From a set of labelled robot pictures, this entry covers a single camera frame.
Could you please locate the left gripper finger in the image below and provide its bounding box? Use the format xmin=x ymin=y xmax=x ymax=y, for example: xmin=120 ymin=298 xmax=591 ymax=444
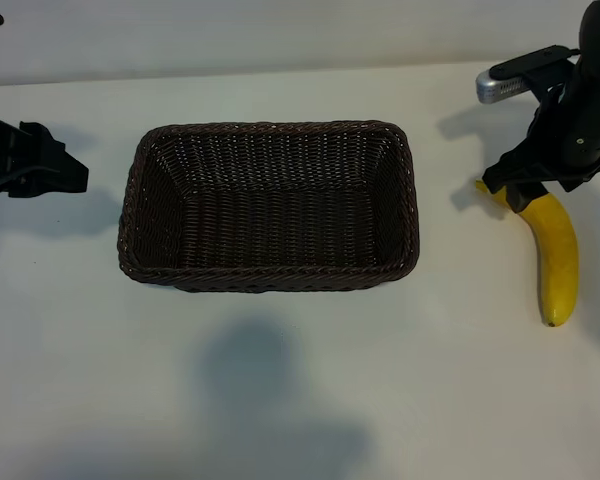
xmin=18 ymin=119 xmax=90 ymax=180
xmin=7 ymin=170 xmax=90 ymax=200

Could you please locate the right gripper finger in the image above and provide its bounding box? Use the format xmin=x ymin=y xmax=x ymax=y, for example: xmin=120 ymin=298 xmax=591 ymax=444
xmin=482 ymin=142 xmax=536 ymax=195
xmin=509 ymin=180 xmax=550 ymax=214

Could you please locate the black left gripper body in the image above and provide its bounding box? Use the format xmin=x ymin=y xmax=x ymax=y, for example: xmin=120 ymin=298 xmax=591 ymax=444
xmin=0 ymin=94 xmax=31 ymax=206

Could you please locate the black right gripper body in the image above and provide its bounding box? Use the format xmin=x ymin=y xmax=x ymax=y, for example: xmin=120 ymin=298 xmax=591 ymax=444
xmin=517 ymin=49 xmax=600 ymax=194

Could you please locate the yellow banana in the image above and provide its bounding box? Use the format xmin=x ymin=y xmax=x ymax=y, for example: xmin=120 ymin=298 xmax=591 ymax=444
xmin=474 ymin=179 xmax=580 ymax=329

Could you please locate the dark brown wicker basket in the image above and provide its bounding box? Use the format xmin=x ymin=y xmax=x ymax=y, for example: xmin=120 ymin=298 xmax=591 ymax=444
xmin=117 ymin=118 xmax=421 ymax=294

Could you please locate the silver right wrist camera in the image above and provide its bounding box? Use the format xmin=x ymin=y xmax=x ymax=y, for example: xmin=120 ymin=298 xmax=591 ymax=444
xmin=475 ymin=44 xmax=581 ymax=105

